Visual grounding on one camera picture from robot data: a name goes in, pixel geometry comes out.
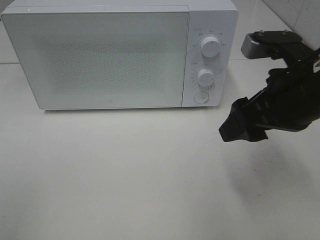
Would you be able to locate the white microwave door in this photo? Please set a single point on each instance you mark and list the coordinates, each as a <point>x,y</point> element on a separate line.
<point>76,61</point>

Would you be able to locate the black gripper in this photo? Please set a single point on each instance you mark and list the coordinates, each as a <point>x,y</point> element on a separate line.
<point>290,101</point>

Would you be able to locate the upper white power knob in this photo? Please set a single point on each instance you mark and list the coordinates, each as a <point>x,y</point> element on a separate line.
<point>210,46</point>

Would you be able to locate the white microwave oven body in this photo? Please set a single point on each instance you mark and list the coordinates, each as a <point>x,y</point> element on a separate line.
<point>205,17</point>

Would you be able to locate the white timer knob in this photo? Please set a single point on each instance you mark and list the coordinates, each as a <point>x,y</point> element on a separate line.
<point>205,77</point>

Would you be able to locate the round door release button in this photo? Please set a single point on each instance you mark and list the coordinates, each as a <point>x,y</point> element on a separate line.
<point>201,97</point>

